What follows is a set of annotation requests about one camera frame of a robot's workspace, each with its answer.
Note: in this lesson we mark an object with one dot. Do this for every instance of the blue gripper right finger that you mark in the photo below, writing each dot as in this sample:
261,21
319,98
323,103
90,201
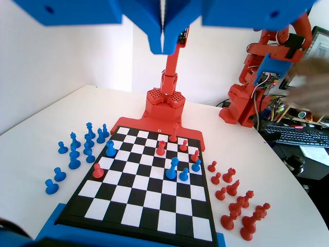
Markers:
244,13

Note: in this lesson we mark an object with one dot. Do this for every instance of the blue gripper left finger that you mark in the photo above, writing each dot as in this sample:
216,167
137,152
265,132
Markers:
102,10

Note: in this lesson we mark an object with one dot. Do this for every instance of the blue chess rook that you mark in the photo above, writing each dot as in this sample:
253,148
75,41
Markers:
110,151
89,141

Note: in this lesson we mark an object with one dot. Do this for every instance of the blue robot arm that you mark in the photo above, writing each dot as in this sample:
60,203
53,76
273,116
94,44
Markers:
10,236

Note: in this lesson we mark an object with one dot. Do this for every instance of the red robot arm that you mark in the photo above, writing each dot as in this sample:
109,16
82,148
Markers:
164,108

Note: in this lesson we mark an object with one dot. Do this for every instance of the blue chess queen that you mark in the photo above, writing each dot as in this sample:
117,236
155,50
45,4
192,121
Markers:
89,128

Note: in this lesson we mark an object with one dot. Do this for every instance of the blue chess bishop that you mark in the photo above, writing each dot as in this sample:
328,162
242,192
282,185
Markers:
74,140
105,132

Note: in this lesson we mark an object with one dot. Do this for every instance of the blue chess knight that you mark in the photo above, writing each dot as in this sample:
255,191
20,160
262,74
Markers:
100,138
74,163

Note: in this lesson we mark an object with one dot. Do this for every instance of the blue chess pawn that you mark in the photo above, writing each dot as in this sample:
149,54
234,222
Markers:
87,150
74,151
52,187
62,148
59,175
183,176
90,157
196,166

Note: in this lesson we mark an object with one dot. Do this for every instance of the red chess king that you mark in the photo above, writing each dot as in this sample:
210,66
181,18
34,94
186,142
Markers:
173,138

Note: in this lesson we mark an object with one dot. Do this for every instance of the red chess pawn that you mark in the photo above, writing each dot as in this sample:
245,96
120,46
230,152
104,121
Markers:
97,173
216,179
183,147
221,194
212,167
227,222

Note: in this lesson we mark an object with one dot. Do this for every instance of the red chess queen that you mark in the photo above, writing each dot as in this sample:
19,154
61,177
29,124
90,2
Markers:
161,149

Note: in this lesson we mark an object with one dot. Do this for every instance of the red chess rook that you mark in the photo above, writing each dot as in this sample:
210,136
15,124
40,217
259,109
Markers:
229,176

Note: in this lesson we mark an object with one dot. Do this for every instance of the blue chess king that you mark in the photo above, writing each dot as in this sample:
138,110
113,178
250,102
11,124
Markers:
171,173

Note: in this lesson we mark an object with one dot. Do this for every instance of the red chess piece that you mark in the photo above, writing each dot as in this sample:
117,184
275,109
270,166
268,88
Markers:
245,199
250,220
235,208
262,210
248,233

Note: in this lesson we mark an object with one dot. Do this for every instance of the blurred person's hand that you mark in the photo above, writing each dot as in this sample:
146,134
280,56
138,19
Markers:
311,85

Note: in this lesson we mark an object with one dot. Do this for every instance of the black computer monitor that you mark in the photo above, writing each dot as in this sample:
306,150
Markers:
320,41

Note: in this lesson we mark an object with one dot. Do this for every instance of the wooden shelf box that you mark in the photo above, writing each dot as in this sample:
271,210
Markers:
285,114

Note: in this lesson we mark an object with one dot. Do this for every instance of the tape roll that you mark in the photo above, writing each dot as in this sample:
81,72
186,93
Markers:
302,114

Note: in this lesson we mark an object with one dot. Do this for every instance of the black computer keyboard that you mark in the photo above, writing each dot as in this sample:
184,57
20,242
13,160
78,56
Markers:
295,135

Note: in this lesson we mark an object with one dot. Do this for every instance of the white paper sheet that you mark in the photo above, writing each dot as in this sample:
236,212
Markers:
316,153

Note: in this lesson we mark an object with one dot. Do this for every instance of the black and white chessboard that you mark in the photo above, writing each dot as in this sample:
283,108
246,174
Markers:
144,195

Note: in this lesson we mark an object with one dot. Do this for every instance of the blue base plate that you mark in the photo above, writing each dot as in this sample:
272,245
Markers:
48,231

